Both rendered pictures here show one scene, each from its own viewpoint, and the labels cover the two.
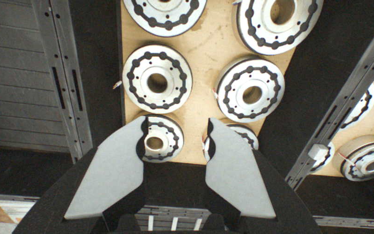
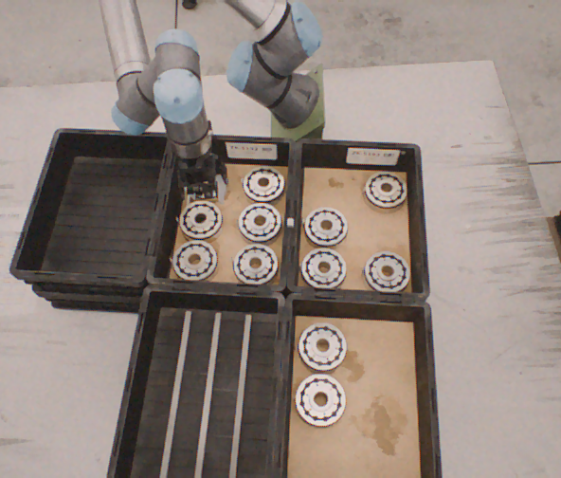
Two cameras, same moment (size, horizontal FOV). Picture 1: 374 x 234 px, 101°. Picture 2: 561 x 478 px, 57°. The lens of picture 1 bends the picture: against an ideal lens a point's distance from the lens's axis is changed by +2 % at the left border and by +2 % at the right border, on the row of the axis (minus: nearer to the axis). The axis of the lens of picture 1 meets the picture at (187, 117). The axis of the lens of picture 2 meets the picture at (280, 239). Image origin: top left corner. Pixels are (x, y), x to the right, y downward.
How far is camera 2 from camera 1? 1.10 m
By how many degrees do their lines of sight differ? 55
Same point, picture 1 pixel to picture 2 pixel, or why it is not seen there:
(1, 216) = not seen: outside the picture
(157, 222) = (184, 406)
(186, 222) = (224, 404)
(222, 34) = (240, 200)
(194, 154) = not seen: hidden behind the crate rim
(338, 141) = (358, 265)
